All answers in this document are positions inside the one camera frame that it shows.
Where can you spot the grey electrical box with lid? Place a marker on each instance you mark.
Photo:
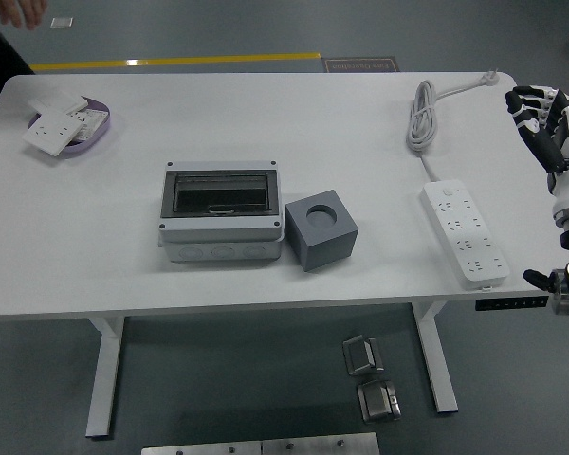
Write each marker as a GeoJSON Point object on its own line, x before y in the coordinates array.
{"type": "Point", "coordinates": [218, 227]}

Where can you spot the white table leg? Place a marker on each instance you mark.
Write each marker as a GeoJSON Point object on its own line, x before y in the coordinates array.
{"type": "Point", "coordinates": [436, 355]}
{"type": "Point", "coordinates": [105, 374]}

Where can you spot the person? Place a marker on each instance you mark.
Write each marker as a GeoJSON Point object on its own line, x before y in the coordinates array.
{"type": "Point", "coordinates": [0, 61]}

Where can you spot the small square floor plate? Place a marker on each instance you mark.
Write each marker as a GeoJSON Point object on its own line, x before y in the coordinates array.
{"type": "Point", "coordinates": [61, 23]}

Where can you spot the purple oval tray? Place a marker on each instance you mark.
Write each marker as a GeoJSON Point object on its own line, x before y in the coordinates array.
{"type": "Point", "coordinates": [95, 140]}

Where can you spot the white wall socket panel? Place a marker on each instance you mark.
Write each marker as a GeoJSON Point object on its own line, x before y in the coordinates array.
{"type": "Point", "coordinates": [52, 130]}

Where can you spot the black table control panel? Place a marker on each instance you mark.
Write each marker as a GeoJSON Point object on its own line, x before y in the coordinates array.
{"type": "Point", "coordinates": [512, 303]}

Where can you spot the white printed socket panel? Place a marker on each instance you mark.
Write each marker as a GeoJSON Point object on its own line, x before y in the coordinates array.
{"type": "Point", "coordinates": [92, 121]}

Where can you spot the grey cube with round hole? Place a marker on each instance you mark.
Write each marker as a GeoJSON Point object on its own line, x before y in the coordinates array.
{"type": "Point", "coordinates": [322, 246]}

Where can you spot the person's left hand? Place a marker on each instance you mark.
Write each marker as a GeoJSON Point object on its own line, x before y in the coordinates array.
{"type": "Point", "coordinates": [21, 9]}

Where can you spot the small metal clamp block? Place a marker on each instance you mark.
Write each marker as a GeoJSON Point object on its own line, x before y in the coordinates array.
{"type": "Point", "coordinates": [377, 400]}
{"type": "Point", "coordinates": [360, 355]}

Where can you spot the white wall switch panel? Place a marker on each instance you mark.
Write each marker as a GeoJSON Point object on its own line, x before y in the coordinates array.
{"type": "Point", "coordinates": [57, 100]}

